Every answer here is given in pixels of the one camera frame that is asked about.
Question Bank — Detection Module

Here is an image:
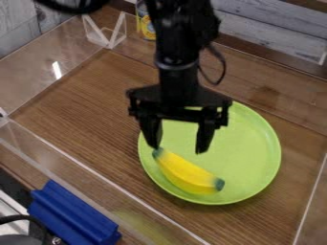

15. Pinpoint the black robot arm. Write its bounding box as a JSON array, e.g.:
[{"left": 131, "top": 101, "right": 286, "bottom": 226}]
[{"left": 127, "top": 0, "right": 233, "bottom": 153}]

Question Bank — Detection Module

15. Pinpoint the blue plastic clamp block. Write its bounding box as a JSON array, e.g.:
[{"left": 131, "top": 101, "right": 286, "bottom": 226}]
[{"left": 28, "top": 180, "right": 122, "bottom": 245}]

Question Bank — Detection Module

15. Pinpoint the yellow toy banana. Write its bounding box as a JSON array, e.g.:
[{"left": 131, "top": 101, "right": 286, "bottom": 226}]
[{"left": 153, "top": 147, "right": 225, "bottom": 194}]

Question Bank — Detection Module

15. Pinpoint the black cable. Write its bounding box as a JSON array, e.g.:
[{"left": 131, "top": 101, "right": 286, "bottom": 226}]
[{"left": 0, "top": 215, "right": 44, "bottom": 245}]

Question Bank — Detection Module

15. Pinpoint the yellow labelled tin can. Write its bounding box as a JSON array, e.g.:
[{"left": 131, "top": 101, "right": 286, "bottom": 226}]
[{"left": 135, "top": 0, "right": 157, "bottom": 41}]

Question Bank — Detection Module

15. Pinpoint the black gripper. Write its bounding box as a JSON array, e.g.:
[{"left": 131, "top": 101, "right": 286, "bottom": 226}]
[{"left": 127, "top": 65, "right": 233, "bottom": 154}]

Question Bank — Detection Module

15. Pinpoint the clear acrylic enclosure wall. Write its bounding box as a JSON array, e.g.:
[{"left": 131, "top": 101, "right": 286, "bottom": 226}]
[{"left": 0, "top": 108, "right": 210, "bottom": 245}]

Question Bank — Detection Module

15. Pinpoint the green round plate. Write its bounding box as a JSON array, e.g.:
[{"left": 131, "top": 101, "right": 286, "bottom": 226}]
[{"left": 138, "top": 102, "right": 282, "bottom": 205}]

